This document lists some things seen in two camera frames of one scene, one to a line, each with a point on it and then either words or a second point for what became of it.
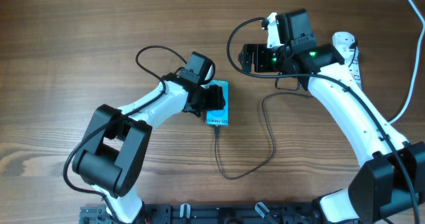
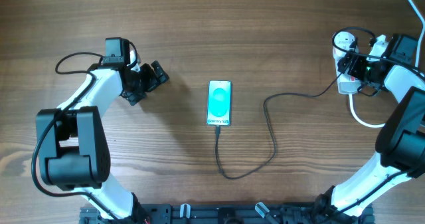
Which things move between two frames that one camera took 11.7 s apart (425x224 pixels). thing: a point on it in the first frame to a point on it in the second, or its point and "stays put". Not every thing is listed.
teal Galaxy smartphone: (219, 117) stays put
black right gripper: (260, 50) to (357, 60)
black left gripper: (216, 100) to (151, 82)
